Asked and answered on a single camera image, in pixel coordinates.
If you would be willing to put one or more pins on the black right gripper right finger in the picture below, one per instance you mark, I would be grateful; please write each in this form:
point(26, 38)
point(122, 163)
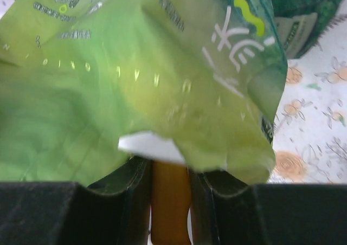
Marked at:
point(225, 210)

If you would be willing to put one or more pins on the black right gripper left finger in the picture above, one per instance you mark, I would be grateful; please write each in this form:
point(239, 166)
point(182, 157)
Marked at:
point(113, 210)

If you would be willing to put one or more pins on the yellow plastic litter scoop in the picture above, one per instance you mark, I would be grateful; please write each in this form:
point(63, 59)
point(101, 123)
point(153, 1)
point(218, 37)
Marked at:
point(170, 203)

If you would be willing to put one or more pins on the green cat litter bag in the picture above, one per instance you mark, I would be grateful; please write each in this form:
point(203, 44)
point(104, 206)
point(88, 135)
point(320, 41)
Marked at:
point(88, 84)

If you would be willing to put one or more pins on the floral patterned table mat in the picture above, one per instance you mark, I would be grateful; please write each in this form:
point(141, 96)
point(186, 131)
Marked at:
point(310, 124)

